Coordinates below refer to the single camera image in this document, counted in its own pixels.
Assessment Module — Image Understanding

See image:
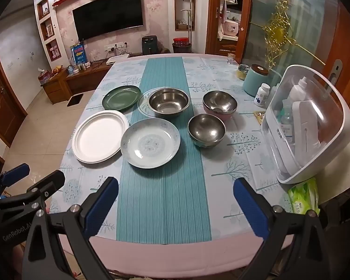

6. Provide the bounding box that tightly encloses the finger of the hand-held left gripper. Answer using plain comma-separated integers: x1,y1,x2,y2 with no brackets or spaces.
16,170,66,207
0,163,30,202

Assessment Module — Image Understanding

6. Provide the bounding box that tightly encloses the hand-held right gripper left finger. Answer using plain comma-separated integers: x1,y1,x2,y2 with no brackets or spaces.
20,177,119,280

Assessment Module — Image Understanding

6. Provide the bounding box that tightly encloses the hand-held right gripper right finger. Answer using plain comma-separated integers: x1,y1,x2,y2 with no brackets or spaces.
233,177,330,280

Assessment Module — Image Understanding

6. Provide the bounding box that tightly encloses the white plate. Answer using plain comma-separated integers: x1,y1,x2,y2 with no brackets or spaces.
72,110,130,164

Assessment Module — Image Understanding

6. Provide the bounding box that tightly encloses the blue patterned plate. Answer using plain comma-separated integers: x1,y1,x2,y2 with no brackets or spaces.
120,118,181,169

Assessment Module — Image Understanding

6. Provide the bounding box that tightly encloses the small steel bowl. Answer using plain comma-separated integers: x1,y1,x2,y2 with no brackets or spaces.
188,114,226,149

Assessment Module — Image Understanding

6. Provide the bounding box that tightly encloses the steel bowl with pink outside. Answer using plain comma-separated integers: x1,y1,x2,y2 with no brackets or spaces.
203,90,238,121

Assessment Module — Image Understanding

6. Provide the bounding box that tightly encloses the green plate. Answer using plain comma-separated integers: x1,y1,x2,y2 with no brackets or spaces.
102,85,142,111

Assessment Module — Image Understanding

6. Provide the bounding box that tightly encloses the large steel bowl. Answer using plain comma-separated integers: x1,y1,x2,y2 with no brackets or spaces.
148,87,191,119

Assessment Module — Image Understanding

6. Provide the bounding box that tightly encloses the green wet wipes packet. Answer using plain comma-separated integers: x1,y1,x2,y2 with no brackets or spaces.
287,178,321,215

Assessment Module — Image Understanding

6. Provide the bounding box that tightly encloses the tree print tablecloth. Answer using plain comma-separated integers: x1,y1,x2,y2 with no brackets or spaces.
47,54,321,244

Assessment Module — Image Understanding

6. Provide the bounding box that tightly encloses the brown wooden door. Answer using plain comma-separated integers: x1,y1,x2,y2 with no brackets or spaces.
0,41,28,148

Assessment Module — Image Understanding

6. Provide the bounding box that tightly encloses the pink table cover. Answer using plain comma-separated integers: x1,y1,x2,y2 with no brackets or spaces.
57,229,295,272

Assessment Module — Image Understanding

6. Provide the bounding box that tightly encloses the red tissue box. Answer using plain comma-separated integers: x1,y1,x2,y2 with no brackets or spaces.
37,68,53,86

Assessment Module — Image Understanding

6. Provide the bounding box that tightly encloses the white storage box clear lid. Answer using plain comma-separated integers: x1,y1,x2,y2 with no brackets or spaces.
262,65,350,184

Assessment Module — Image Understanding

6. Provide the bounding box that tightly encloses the wooden television cabinet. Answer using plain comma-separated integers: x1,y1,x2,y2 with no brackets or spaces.
41,60,117,105

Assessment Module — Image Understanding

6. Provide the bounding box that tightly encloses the white pill bottle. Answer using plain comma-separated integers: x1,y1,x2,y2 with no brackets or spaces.
254,83,270,107

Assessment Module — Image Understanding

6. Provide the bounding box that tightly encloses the teal canister with wooden lid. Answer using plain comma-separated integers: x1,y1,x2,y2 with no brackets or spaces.
243,64,269,98

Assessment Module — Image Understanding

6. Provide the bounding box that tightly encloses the blue printed box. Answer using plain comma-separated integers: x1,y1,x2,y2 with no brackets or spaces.
70,43,86,65

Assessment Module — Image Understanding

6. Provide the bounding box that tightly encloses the glass jar with yellow contents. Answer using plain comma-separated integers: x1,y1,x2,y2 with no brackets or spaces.
237,63,250,81

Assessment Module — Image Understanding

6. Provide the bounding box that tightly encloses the white router box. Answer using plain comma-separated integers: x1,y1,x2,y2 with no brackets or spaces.
106,54,130,65

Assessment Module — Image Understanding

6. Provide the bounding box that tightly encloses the black air fryer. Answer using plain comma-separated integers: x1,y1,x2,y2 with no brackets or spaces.
142,35,158,54

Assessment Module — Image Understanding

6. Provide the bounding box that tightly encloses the bucket with red lid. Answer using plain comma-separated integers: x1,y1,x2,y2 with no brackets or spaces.
172,37,191,54

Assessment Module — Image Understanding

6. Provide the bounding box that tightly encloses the pink rice cooker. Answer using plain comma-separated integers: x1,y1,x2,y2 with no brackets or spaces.
222,20,240,38

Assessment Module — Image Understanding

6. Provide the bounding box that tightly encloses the gold wall ornament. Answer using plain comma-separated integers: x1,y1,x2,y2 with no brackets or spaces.
249,1,326,66

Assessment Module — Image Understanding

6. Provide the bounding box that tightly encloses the black wall television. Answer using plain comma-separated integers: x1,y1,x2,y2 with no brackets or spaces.
72,0,144,41

